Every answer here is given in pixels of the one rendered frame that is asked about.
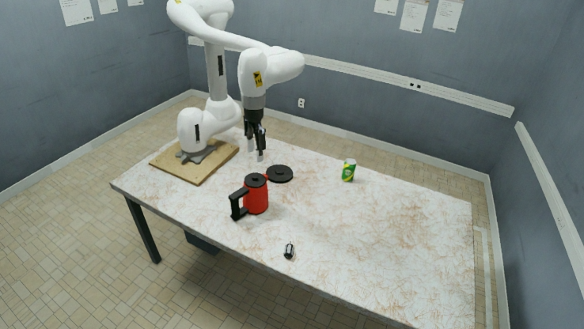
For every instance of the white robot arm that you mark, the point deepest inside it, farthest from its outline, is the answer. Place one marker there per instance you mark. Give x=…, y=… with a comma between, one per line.
x=257, y=71

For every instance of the green and yellow drink can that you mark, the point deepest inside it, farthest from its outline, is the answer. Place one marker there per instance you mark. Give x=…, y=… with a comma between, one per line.
x=348, y=170

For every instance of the black round base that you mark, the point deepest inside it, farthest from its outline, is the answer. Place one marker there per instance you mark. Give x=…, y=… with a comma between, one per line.
x=279, y=173

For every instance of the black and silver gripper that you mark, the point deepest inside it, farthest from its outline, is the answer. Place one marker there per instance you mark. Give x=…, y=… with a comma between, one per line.
x=252, y=127

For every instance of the red kettle with black handle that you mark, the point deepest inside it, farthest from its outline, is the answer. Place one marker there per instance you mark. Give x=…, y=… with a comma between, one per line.
x=255, y=200

